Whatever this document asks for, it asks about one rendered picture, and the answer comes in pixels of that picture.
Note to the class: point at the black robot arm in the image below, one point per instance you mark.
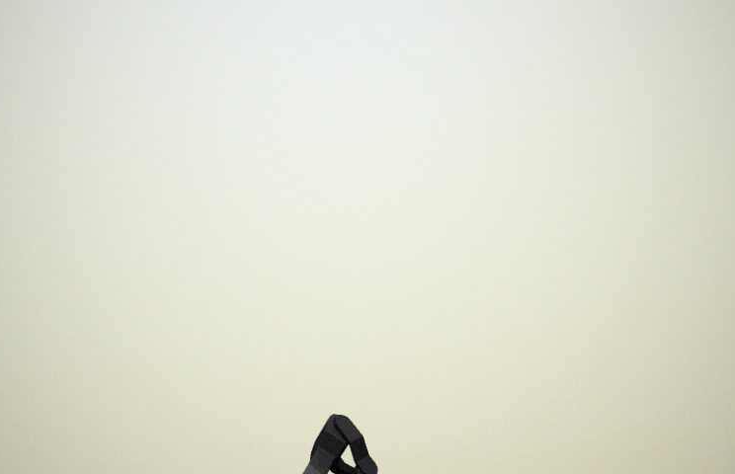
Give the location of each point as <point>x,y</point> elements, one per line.
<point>337,434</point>

